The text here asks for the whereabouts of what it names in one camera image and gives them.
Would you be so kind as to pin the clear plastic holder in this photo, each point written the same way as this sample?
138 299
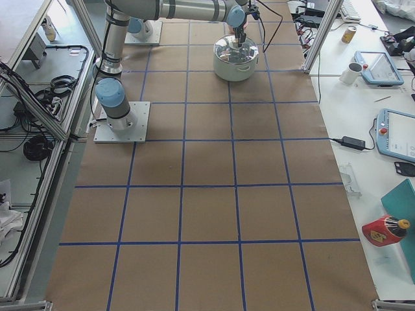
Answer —
349 180

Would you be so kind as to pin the teach pendant tablet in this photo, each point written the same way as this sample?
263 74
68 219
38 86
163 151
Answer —
395 134
378 69

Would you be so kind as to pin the small black power brick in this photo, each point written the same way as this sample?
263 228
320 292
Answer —
353 143

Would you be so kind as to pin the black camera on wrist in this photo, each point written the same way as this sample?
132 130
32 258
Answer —
254 12

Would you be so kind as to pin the white crumpled cloth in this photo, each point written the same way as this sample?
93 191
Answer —
11 220

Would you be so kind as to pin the brown paper table mat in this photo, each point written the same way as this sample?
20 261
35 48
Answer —
234 201

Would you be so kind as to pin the shiny steel pot lid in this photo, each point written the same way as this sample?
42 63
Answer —
236 48

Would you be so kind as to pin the white steel cooking pot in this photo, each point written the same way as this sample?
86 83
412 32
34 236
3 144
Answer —
235 65

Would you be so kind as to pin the near teach pendant tablet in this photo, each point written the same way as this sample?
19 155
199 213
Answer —
395 134

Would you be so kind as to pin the power strip with plugs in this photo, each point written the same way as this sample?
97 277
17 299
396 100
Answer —
306 31

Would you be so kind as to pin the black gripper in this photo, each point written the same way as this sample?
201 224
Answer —
239 32

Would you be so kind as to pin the red bottle yellow cap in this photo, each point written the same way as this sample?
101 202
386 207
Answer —
386 230

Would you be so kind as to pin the white mug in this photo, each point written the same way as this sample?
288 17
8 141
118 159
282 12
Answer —
351 73

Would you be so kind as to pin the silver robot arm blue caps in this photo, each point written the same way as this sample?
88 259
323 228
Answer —
109 90

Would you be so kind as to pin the far teach pendant tablet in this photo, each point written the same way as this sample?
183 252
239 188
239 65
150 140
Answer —
378 69

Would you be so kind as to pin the teal box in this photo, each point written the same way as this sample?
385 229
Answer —
399 202

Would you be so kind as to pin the yellow drink can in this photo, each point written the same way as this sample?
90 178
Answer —
348 34

